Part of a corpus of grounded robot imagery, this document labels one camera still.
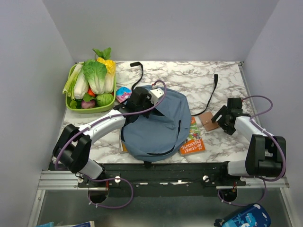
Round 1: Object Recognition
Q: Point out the purple onion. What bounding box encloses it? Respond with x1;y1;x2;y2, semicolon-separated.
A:
81;100;96;109

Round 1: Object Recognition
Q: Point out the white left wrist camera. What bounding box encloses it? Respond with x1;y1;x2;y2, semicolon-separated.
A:
149;87;164;105

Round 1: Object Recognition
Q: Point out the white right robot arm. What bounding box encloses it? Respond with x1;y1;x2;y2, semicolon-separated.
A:
212;97;286;185

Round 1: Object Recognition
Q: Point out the pink cartoon pencil case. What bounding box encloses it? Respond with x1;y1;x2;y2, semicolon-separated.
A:
116;87;132;103

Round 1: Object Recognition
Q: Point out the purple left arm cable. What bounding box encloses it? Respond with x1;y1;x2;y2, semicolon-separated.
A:
54;79;167;210

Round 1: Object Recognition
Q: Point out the blue shark pencil case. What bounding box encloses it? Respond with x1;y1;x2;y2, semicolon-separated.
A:
214;203;271;227

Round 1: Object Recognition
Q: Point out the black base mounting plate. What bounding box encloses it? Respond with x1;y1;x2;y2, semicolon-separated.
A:
75;163;245;200

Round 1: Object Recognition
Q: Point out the green leaf napa cabbage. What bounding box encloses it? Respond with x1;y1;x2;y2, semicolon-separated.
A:
83;60;107;95

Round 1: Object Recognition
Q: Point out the blue student backpack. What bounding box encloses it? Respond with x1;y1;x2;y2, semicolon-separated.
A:
120;61;219;169

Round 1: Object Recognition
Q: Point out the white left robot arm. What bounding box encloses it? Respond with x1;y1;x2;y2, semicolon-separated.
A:
53;87;163;187

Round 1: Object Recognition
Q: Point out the blue book at bottom edge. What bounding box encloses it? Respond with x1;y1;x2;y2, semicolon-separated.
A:
37;221;95;227

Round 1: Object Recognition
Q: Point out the orange book under backpack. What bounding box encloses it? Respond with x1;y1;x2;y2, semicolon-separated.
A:
120;140;128;152

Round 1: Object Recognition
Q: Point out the orange treehouse story book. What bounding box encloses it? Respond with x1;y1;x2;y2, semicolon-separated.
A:
179;117;205;156

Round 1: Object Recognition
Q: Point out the orange carrot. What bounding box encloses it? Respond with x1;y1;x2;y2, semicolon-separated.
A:
88;88;96;97

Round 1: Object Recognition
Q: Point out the white green leek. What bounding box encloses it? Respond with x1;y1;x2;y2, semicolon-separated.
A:
62;63;83;100

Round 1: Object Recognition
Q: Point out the round green cabbage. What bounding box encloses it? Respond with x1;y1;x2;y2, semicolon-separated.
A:
96;93;114;106

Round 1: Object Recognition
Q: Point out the aluminium rail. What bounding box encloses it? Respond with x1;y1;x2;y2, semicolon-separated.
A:
37;170;89;190

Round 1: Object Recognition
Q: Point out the yellow leaf napa cabbage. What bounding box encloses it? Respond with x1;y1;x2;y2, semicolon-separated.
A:
92;47;116;93

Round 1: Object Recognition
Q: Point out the green vegetable basket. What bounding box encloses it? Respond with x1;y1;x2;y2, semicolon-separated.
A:
65;63;117;114

